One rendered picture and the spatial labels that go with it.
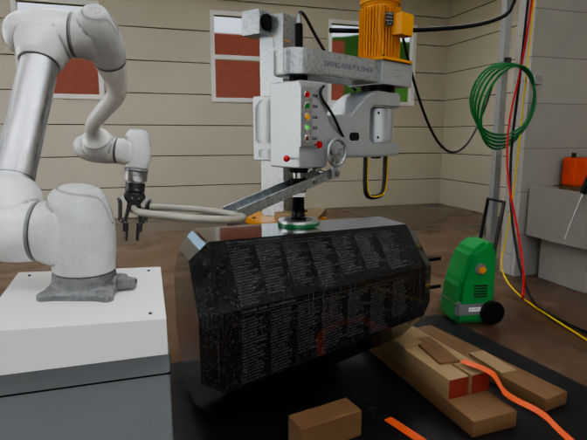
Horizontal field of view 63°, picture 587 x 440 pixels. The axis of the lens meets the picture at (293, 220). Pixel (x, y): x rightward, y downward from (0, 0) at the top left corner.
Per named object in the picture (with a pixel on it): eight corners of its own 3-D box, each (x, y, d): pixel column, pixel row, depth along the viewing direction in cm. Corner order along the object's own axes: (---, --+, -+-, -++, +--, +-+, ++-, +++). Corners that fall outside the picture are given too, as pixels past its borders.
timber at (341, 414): (301, 457, 195) (301, 429, 193) (287, 440, 206) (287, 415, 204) (361, 435, 210) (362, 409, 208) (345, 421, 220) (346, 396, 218)
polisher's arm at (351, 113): (371, 171, 307) (374, 92, 299) (403, 173, 291) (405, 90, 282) (288, 178, 257) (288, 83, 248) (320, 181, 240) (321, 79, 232)
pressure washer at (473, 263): (478, 307, 371) (486, 195, 356) (504, 324, 337) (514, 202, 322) (435, 309, 366) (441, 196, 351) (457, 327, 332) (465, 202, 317)
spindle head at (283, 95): (317, 168, 273) (318, 87, 265) (347, 170, 257) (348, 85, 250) (269, 172, 248) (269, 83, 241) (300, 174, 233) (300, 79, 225)
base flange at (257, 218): (236, 217, 339) (235, 210, 338) (299, 213, 358) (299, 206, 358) (259, 230, 295) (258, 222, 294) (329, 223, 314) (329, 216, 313)
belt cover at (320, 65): (377, 96, 305) (378, 69, 303) (411, 93, 288) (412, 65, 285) (262, 85, 240) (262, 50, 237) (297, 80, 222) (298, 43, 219)
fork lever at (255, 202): (316, 174, 271) (315, 166, 269) (342, 176, 257) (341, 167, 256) (219, 216, 228) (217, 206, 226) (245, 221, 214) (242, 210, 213)
